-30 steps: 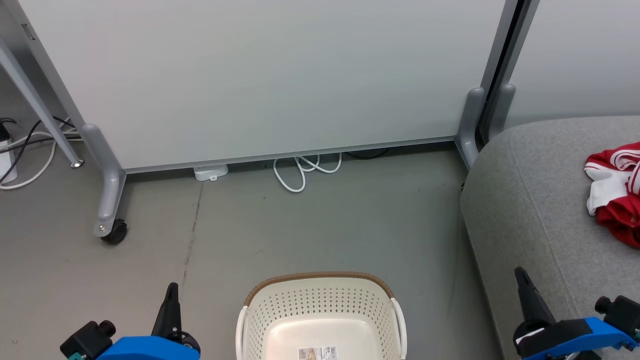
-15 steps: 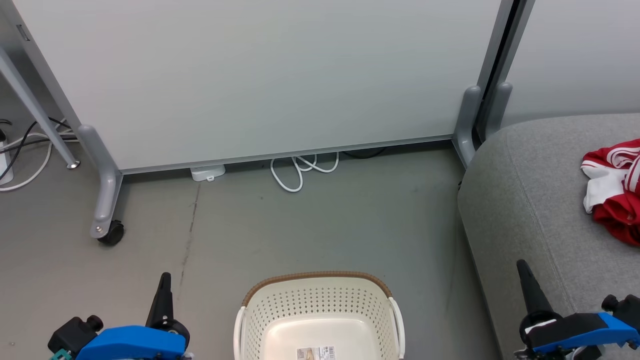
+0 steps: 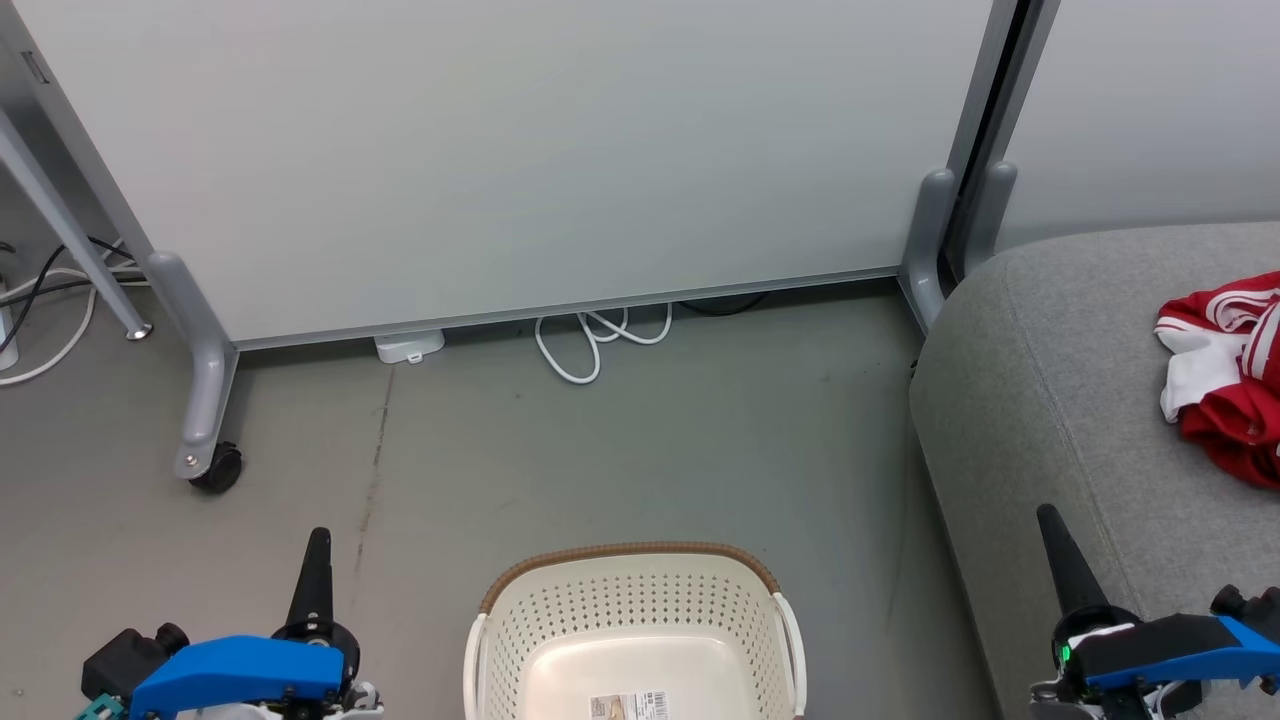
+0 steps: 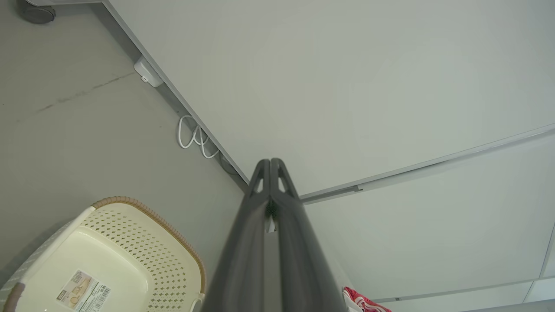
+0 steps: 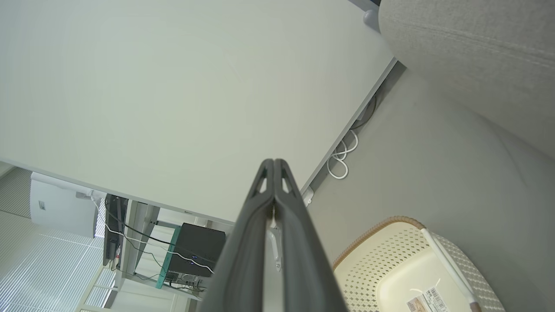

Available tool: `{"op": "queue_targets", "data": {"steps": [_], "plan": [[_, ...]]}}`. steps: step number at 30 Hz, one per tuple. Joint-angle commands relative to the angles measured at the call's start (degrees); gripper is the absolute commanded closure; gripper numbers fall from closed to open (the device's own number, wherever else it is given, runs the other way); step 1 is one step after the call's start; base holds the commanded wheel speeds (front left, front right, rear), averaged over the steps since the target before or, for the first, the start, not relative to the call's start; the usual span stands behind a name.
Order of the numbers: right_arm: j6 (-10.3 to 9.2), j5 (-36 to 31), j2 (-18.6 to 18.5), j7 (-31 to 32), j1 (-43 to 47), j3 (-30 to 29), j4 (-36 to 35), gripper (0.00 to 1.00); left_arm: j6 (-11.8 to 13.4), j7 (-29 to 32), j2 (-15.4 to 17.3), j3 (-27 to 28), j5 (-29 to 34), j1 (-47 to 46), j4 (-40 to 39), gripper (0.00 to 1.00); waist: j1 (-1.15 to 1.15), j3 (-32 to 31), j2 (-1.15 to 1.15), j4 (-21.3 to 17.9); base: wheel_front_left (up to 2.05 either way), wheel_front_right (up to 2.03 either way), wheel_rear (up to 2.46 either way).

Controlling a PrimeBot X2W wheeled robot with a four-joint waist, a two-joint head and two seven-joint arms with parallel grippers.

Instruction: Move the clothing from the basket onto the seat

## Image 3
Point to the white plastic adapter box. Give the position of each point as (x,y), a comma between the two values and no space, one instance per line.
(410,346)

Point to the white barcode label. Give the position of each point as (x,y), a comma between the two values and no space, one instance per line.
(630,708)

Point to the narrow white partition panel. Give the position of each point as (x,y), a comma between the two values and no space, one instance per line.
(1150,100)

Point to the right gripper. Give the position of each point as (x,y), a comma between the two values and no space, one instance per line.
(1110,640)

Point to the cream perforated laundry basket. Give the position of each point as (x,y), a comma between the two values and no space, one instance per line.
(640,610)

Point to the wide white partition panel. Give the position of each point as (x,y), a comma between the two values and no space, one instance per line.
(500,150)

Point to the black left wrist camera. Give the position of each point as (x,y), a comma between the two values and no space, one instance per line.
(125,660)

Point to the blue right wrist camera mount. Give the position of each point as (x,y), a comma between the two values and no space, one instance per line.
(1200,658)

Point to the grey partition leg with caster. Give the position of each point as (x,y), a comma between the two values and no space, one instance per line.
(210,400)

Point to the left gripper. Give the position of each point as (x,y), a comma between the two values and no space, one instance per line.
(330,632)

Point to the white power strip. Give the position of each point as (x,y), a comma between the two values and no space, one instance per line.
(7,335)

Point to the black caster wheel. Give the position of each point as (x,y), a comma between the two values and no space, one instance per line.
(222,470)

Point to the grey metal table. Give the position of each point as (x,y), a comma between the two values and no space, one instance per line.
(70,240)

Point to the grey fabric sofa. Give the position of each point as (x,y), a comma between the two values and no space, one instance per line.
(1060,400)

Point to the red and white garment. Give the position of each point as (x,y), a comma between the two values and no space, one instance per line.
(1230,440)

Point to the teal plastic connector piece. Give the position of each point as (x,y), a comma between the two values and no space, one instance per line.
(100,710)

